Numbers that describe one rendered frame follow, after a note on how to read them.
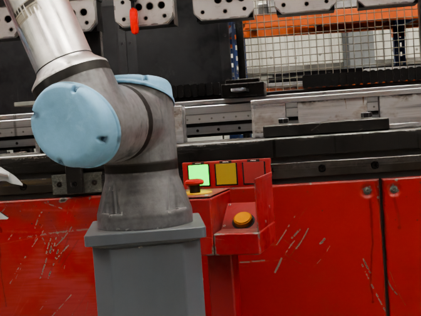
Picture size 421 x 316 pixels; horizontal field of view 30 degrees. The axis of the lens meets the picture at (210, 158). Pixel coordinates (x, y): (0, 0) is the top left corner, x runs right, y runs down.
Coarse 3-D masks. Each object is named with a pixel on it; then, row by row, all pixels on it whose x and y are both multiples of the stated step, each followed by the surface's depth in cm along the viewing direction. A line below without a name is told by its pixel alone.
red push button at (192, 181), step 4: (188, 180) 163; (192, 180) 162; (196, 180) 162; (200, 180) 163; (188, 184) 162; (192, 184) 162; (196, 184) 162; (200, 184) 162; (192, 188) 163; (196, 188) 163; (192, 192) 163; (196, 192) 163
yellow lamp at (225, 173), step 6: (216, 168) 171; (222, 168) 170; (228, 168) 170; (234, 168) 170; (216, 174) 171; (222, 174) 170; (228, 174) 170; (234, 174) 170; (222, 180) 170; (228, 180) 170; (234, 180) 170
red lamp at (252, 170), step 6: (246, 162) 169; (252, 162) 168; (258, 162) 168; (246, 168) 169; (252, 168) 168; (258, 168) 168; (246, 174) 169; (252, 174) 169; (258, 174) 168; (246, 180) 169; (252, 180) 169
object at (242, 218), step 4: (244, 212) 162; (236, 216) 162; (240, 216) 161; (244, 216) 161; (248, 216) 161; (236, 220) 161; (240, 220) 161; (244, 220) 160; (248, 220) 160; (236, 224) 161; (240, 224) 160; (244, 224) 160; (248, 224) 160
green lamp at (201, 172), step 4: (192, 168) 172; (196, 168) 172; (200, 168) 172; (204, 168) 171; (192, 172) 172; (196, 172) 172; (200, 172) 172; (204, 172) 172; (208, 172) 171; (192, 176) 172; (196, 176) 172; (200, 176) 172; (204, 176) 172; (208, 176) 171; (204, 180) 172; (208, 180) 171; (204, 184) 172; (208, 184) 171
